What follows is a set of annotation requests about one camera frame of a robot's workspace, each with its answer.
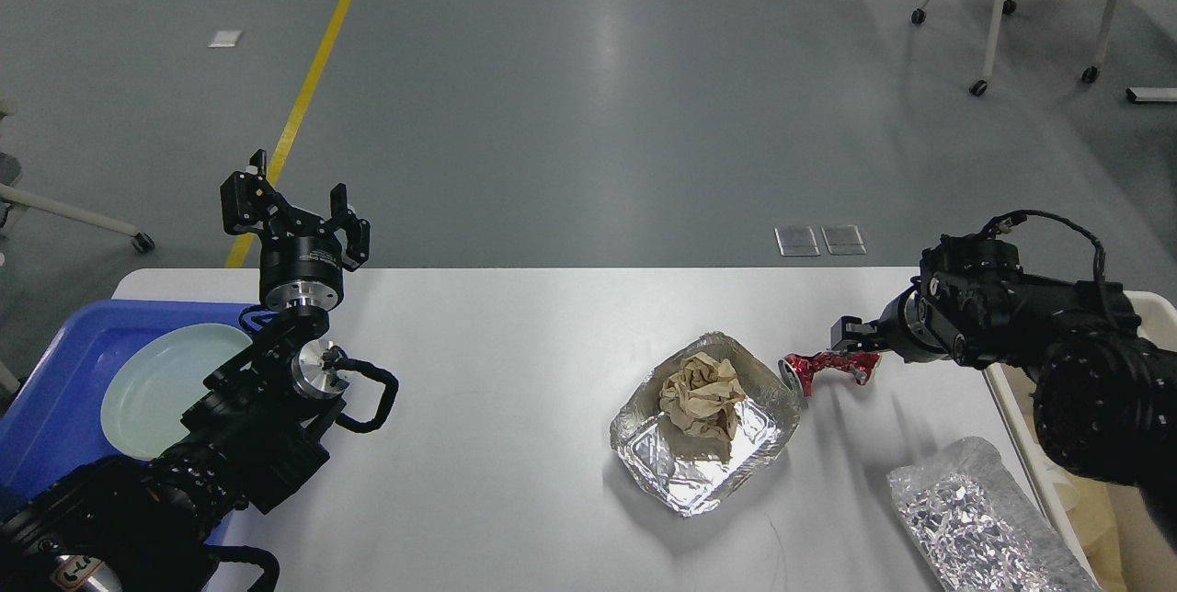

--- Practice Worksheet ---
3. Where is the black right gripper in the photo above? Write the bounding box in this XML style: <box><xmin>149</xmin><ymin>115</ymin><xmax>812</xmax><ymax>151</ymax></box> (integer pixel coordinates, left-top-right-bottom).
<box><xmin>829</xmin><ymin>287</ymin><xmax>947</xmax><ymax>362</ymax></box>

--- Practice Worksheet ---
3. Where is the brown paper bag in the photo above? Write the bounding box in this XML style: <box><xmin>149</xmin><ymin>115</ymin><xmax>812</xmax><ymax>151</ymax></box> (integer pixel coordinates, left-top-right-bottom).
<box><xmin>1056</xmin><ymin>471</ymin><xmax>1128</xmax><ymax>591</ymax></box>

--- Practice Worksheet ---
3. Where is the crumpled brown paper ball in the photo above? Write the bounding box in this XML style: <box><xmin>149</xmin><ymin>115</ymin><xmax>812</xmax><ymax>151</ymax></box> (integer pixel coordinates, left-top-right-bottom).
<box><xmin>658</xmin><ymin>353</ymin><xmax>747</xmax><ymax>443</ymax></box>

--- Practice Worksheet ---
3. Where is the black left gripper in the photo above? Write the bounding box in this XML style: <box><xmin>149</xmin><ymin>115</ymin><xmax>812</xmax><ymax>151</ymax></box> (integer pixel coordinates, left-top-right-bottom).
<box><xmin>220</xmin><ymin>149</ymin><xmax>371</xmax><ymax>312</ymax></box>

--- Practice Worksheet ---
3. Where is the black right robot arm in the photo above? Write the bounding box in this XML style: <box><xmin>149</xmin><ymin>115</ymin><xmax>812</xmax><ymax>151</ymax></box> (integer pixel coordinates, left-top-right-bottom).
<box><xmin>829</xmin><ymin>209</ymin><xmax>1176</xmax><ymax>545</ymax></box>

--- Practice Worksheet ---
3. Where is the aluminium foil tray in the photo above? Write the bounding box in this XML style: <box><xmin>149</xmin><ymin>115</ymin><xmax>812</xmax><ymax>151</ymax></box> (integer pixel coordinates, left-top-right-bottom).
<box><xmin>610</xmin><ymin>332</ymin><xmax>802</xmax><ymax>517</ymax></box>

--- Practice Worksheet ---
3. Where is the mint green plate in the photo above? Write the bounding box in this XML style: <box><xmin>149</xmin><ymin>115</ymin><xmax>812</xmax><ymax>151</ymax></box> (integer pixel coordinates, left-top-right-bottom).
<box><xmin>99</xmin><ymin>324</ymin><xmax>251</xmax><ymax>461</ymax></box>

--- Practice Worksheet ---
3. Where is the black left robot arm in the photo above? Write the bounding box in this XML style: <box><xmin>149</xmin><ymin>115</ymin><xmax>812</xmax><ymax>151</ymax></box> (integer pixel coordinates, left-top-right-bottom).
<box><xmin>4</xmin><ymin>151</ymin><xmax>399</xmax><ymax>591</ymax></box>

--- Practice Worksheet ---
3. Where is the crushed red can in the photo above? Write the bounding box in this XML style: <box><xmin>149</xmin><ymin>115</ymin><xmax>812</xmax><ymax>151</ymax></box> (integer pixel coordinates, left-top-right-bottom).
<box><xmin>778</xmin><ymin>350</ymin><xmax>880</xmax><ymax>398</ymax></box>

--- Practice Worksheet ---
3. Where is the white floor marker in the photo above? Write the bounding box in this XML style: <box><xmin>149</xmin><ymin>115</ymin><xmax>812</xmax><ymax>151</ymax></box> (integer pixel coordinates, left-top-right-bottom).
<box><xmin>207</xmin><ymin>29</ymin><xmax>244</xmax><ymax>49</ymax></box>

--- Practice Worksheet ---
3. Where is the white bar on floor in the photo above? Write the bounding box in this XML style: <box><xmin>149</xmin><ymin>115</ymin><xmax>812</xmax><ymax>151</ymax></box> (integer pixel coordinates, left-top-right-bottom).
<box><xmin>1126</xmin><ymin>86</ymin><xmax>1177</xmax><ymax>105</ymax></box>

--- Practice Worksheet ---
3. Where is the metal floor plate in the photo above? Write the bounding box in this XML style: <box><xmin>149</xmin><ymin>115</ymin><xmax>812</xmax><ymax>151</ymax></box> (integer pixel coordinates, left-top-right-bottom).
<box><xmin>774</xmin><ymin>226</ymin><xmax>822</xmax><ymax>257</ymax></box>
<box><xmin>822</xmin><ymin>224</ymin><xmax>869</xmax><ymax>257</ymax></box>

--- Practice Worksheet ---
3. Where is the beige plastic bin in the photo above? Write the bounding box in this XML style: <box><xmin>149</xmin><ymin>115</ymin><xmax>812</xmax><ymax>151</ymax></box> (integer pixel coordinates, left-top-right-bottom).
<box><xmin>984</xmin><ymin>290</ymin><xmax>1176</xmax><ymax>591</ymax></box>

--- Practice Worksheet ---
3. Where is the blue plastic tray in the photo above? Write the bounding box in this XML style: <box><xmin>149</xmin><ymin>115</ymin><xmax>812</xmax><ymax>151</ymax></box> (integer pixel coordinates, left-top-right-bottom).
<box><xmin>4</xmin><ymin>300</ymin><xmax>244</xmax><ymax>517</ymax></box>

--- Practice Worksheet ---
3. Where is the white chair left background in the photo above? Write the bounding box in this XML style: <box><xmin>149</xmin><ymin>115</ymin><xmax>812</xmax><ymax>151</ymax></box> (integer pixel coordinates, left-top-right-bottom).
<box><xmin>0</xmin><ymin>97</ymin><xmax>157</xmax><ymax>257</ymax></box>

